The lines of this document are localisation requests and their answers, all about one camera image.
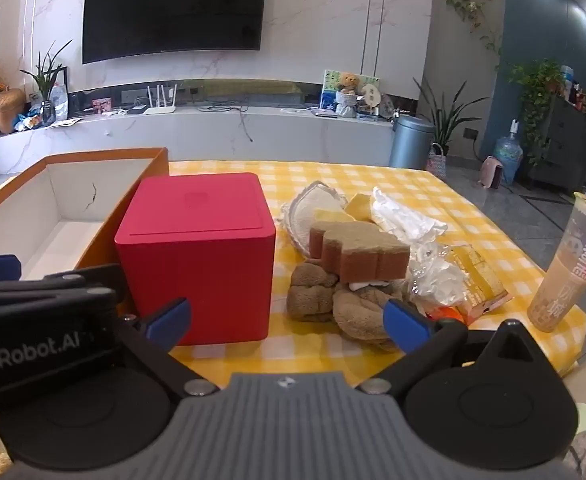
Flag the yellow checkered tablecloth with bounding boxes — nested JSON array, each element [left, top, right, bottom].
[[0, 160, 586, 423]]

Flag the white router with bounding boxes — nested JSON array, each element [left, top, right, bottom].
[[146, 85, 178, 115]]

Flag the white crumpled tissue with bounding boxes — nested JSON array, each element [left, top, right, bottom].
[[370, 186, 448, 242]]

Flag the black wall television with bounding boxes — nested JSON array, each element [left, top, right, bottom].
[[82, 0, 265, 65]]

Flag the bottles on cabinet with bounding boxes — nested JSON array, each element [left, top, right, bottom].
[[559, 65, 586, 109]]

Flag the green and blue picture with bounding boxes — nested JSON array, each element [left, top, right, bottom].
[[320, 70, 381, 112]]

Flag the brown sponge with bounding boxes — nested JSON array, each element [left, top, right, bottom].
[[309, 220, 411, 283]]

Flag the brown plush toy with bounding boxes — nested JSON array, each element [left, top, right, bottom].
[[285, 258, 415, 352]]

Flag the orange cardboard box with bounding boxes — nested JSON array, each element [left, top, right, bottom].
[[0, 147, 170, 282]]

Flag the tall green floor plant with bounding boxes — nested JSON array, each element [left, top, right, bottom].
[[413, 77, 480, 157]]

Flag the black cable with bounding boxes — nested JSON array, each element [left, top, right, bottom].
[[198, 102, 255, 143]]

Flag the teddy bear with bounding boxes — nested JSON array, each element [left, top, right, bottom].
[[335, 72, 362, 120]]

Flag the trailing green potted plant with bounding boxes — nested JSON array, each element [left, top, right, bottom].
[[509, 59, 568, 166]]

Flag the small orange object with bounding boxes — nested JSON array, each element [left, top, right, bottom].
[[425, 305, 467, 327]]

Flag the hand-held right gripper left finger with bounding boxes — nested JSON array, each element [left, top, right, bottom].
[[116, 297, 221, 402]]

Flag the white marble television console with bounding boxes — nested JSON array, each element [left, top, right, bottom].
[[0, 105, 394, 177]]

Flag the clear plastic bag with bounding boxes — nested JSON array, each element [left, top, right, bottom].
[[407, 232, 468, 312]]

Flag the gold acorn vase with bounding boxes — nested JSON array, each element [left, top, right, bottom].
[[0, 87, 27, 135]]

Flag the grey metal trash can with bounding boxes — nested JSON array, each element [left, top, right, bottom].
[[389, 115, 435, 170]]

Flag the yellow snack packet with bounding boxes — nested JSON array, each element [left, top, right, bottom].
[[440, 242, 514, 327]]

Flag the green plant in glass vase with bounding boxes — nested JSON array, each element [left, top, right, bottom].
[[20, 40, 74, 127]]

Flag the small pink appliance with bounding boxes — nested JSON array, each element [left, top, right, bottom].
[[480, 156, 504, 190]]

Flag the red square box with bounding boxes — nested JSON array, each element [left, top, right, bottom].
[[114, 172, 277, 347]]

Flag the blue water jug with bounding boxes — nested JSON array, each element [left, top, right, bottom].
[[493, 119, 524, 186]]

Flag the hanging green vine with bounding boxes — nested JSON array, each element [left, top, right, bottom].
[[444, 0, 504, 68]]

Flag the woven basket bag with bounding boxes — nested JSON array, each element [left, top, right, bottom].
[[427, 142, 448, 179]]

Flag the colourful snack bags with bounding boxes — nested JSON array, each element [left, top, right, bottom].
[[13, 109, 45, 132]]

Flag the milk tea cup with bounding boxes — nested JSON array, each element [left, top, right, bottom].
[[527, 191, 586, 333]]

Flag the dark grey cabinet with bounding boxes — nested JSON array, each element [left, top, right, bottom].
[[528, 94, 586, 192]]

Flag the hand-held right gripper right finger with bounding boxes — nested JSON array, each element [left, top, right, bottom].
[[359, 299, 554, 402]]

